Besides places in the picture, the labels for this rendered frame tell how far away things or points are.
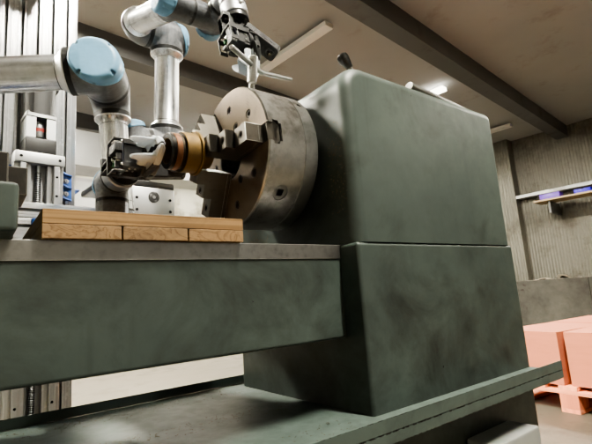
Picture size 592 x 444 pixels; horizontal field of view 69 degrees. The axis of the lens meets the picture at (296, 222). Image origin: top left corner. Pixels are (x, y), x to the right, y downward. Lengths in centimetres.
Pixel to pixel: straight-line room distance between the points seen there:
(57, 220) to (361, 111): 62
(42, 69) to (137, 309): 74
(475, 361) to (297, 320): 49
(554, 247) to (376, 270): 878
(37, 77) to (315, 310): 86
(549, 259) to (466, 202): 846
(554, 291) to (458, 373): 430
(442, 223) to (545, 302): 431
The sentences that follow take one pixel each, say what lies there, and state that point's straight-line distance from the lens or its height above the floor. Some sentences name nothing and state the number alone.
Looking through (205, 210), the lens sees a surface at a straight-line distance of 99.
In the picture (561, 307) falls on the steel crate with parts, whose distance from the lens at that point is 534.
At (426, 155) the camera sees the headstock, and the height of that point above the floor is 108.
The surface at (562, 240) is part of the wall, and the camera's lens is 957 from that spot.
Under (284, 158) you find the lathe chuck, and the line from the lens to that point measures 87.
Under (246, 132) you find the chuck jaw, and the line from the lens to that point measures 86.
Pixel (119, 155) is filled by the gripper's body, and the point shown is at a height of 107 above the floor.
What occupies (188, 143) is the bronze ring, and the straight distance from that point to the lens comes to 90.
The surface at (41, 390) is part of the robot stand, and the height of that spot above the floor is 55.
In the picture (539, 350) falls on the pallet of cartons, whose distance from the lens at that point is 314.
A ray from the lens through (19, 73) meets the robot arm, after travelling 126.
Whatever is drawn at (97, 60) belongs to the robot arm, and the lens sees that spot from 121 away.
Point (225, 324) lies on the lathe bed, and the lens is 74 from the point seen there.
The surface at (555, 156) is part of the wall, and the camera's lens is 978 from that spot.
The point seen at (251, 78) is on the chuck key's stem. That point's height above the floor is 126.
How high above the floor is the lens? 77
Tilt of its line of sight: 10 degrees up
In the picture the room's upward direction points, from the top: 4 degrees counter-clockwise
